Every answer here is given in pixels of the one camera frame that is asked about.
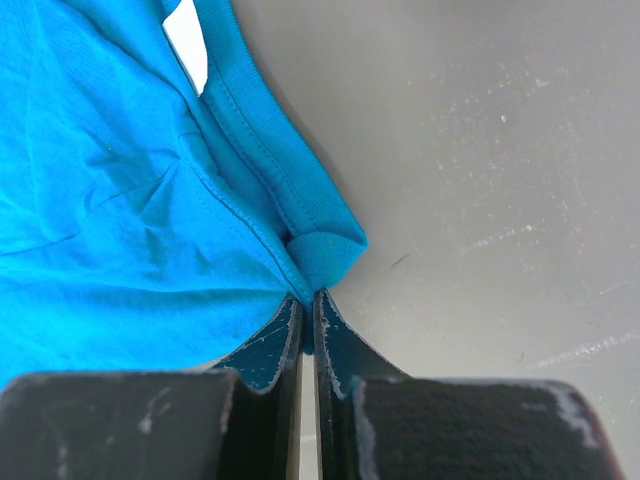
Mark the blue t shirt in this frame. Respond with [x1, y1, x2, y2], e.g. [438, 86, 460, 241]
[1, 1, 367, 383]

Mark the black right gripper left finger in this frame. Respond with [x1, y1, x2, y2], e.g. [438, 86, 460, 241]
[1, 297, 304, 479]

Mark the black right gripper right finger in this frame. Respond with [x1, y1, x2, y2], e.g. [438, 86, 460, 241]
[312, 291, 623, 479]

